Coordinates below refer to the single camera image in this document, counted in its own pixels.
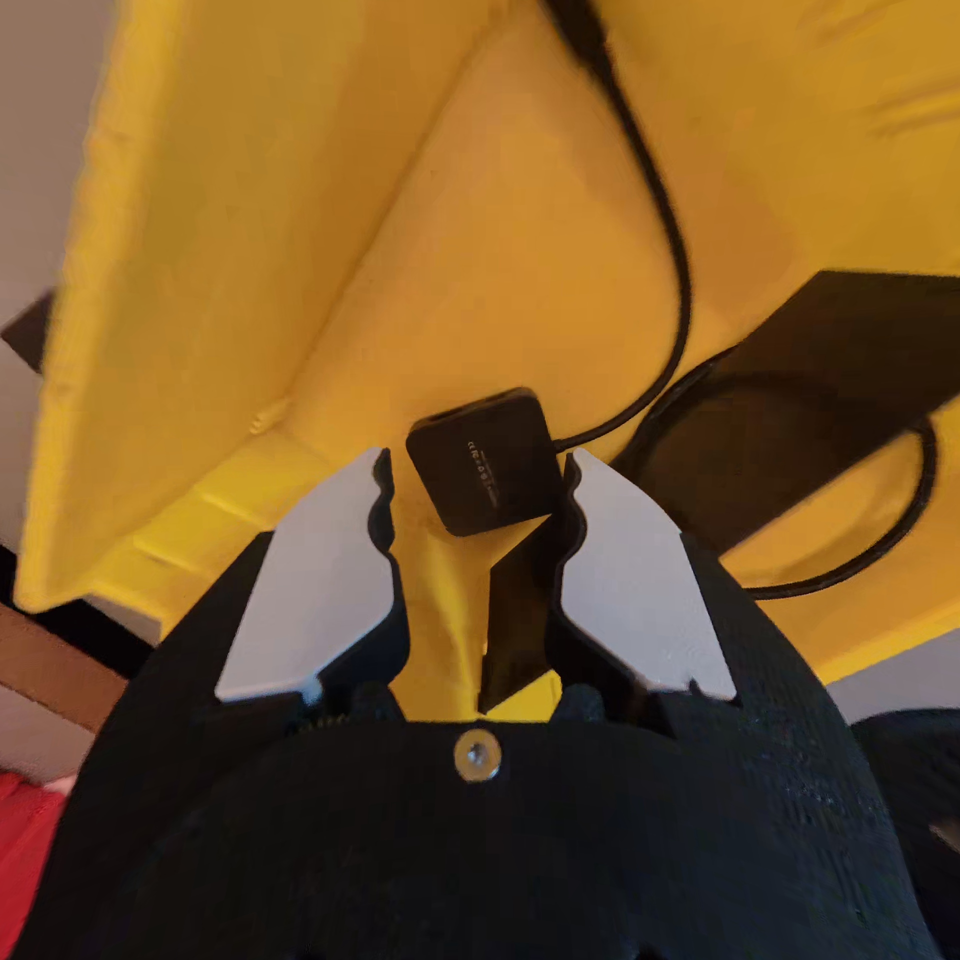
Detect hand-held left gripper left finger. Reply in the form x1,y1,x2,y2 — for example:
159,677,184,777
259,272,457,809
215,447,409,706

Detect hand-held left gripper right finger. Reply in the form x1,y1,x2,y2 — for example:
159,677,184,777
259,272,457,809
549,447,739,706

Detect braided hdmi cable green plugs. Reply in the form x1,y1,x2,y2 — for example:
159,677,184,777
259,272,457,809
612,348,940,603

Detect black adapter cable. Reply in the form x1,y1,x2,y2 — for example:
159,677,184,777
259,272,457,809
540,0,696,454

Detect yellow plastic bin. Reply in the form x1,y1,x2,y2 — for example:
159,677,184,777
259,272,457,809
15,0,960,724

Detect black bin divider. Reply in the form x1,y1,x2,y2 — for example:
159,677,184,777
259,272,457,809
477,270,960,717

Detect red ribbed crate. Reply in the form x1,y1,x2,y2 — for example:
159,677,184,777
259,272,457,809
0,770,76,909

